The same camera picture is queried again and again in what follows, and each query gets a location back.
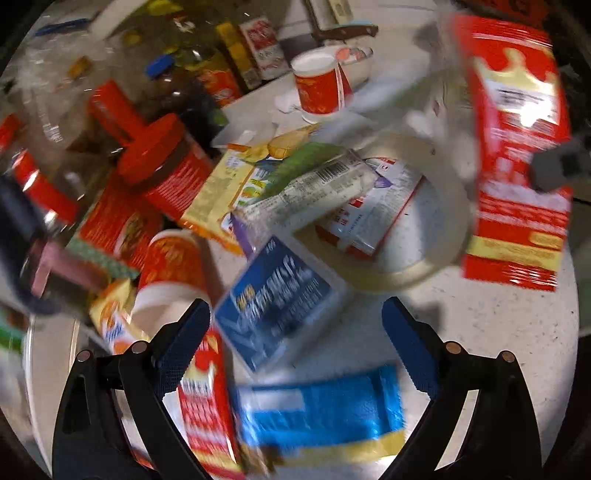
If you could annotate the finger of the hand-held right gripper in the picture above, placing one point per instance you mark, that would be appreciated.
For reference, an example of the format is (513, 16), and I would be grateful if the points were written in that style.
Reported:
(558, 164)

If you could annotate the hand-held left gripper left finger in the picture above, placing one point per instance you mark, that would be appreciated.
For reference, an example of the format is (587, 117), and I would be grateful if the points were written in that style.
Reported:
(184, 341)

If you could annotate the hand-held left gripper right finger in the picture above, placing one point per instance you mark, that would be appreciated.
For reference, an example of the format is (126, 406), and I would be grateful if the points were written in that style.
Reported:
(408, 346)

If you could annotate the red crown packet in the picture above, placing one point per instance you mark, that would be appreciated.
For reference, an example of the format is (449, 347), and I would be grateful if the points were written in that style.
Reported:
(512, 138)
(207, 406)

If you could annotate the small yellow snack packet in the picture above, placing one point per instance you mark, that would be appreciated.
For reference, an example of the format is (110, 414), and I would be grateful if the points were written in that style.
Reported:
(115, 318)

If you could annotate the white plate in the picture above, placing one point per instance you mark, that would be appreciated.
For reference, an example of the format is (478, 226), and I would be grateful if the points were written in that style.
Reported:
(415, 272)

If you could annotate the red paper cup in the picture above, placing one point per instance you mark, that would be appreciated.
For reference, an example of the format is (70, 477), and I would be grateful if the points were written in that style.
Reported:
(318, 87)
(173, 267)

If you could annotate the blue tissue pack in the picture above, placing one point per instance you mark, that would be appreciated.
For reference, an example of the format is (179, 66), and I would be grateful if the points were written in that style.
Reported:
(277, 300)

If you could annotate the blue yellow packet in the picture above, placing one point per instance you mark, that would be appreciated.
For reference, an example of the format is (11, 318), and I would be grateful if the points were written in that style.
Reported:
(323, 410)

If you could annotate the red white flat packet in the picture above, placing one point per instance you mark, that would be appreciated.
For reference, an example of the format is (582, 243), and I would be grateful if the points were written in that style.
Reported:
(369, 217)

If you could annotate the red noodle packet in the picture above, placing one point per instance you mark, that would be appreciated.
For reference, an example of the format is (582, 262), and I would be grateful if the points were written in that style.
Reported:
(120, 221)

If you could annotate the large yellow snack packet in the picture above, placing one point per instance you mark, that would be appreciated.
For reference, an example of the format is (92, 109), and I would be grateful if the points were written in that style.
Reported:
(221, 198)

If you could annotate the red lid jar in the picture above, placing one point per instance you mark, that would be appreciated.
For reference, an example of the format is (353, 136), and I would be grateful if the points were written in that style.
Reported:
(152, 147)

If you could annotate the green white packet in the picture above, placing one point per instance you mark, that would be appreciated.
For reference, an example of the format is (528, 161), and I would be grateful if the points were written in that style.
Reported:
(314, 161)

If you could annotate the white bowl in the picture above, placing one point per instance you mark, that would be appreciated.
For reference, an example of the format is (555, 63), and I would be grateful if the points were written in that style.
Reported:
(362, 69)

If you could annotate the torn pale yellow wrapper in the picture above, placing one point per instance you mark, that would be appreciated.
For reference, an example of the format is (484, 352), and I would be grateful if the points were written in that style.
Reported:
(286, 143)

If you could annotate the hanging clear plastic bags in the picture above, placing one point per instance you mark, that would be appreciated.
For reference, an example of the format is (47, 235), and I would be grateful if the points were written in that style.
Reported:
(46, 120)

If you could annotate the white paper scrap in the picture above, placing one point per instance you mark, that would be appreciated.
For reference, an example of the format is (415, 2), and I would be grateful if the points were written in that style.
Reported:
(288, 101)

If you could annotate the blue cap bottle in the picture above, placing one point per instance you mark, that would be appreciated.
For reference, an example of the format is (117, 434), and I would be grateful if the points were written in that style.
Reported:
(159, 65)

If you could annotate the red white carton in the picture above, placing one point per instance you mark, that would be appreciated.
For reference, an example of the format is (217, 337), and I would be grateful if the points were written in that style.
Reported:
(263, 46)

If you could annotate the blue plastic tool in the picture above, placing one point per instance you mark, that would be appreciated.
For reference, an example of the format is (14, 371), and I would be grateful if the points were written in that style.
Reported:
(60, 26)

